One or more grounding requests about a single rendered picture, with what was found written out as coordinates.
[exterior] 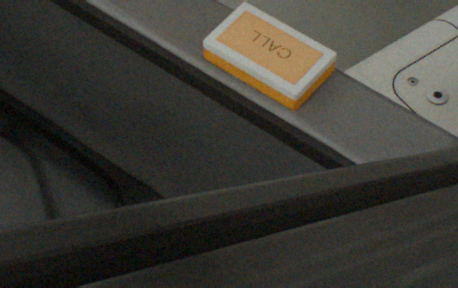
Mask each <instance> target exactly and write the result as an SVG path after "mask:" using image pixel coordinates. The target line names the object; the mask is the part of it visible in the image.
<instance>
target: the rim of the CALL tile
mask: <svg viewBox="0 0 458 288"><path fill-rule="evenodd" d="M246 10H248V11H250V12H252V13H254V14H255V15H257V16H259V17H261V18H262V19H264V20H266V21H268V23H270V24H271V25H273V26H275V27H277V28H278V29H280V30H282V31H284V32H286V33H287V34H289V35H291V36H293V37H294V38H296V39H298V40H300V41H302V42H303V43H305V44H307V45H309V46H310V47H312V48H314V49H316V50H318V51H319V52H321V53H323V54H324V55H323V56H322V57H321V58H320V59H319V60H318V61H317V62H316V63H315V64H314V65H313V67H312V68H311V69H310V70H309V71H308V72H307V73H306V74H305V75H304V76H303V77H302V78H301V79H300V80H299V81H298V82H297V83H296V84H295V85H293V84H291V83H289V82H288V81H286V80H284V79H283V78H281V77H279V76H277V75H276V74H274V73H272V72H271V71H269V70H267V69H265V68H264V67H262V66H260V65H259V64H257V63H255V62H253V61H252V60H250V59H248V58H247V57H245V56H243V55H240V54H239V53H237V52H235V51H234V50H232V49H230V48H228V47H227V46H225V45H223V44H222V43H220V42H218V41H216V38H217V37H218V36H219V35H221V34H222V33H223V32H224V31H225V30H226V29H227V28H228V27H229V26H230V25H231V24H232V22H233V21H234V20H235V19H236V18H237V17H238V16H239V15H240V14H241V13H244V12H245V11H246ZM203 47H204V48H205V49H207V50H209V51H210V52H212V53H214V54H216V55H217V56H219V57H221V58H222V59H224V60H226V61H227V62H229V63H231V64H233V65H234V66H236V67H238V68H239V69H241V70H244V71H245V72H247V73H249V74H251V75H252V76H254V77H256V78H257V79H259V80H261V81H262V82H264V83H266V84H268V85H269V86H271V87H273V88H274V89H276V90H278V91H279V92H281V93H283V94H284V95H286V96H288V97H290V98H291V99H293V100H295V101H296V100H297V99H298V98H299V97H300V96H301V95H302V94H303V93H304V92H305V91H306V90H307V89H308V88H309V87H310V86H311V85H312V83H313V82H314V81H315V80H316V79H317V78H318V77H319V76H320V75H321V74H322V73H323V72H324V71H325V70H326V69H327V68H328V67H329V66H331V65H332V64H333V63H334V62H335V61H336V58H337V53H335V52H334V51H332V50H329V49H327V48H326V47H324V46H322V45H320V44H318V43H317V42H315V41H313V40H311V39H309V38H308V37H306V36H304V35H302V34H301V33H299V32H297V31H295V30H293V29H292V28H290V27H288V26H286V25H284V24H283V23H281V21H279V20H277V19H276V18H274V17H272V16H270V15H268V14H267V13H265V12H263V11H261V10H259V9H258V8H256V7H254V6H252V5H251V4H249V3H247V2H244V3H242V4H241V5H240V6H238V7H237V8H236V9H235V10H234V11H233V12H232V13H231V14H230V15H229V16H228V17H227V18H226V19H225V20H224V21H223V22H222V24H221V25H219V26H218V27H217V28H216V29H215V30H214V31H213V32H212V33H211V34H210V35H209V36H208V37H207V38H206V39H205V40H204V41H203Z"/></svg>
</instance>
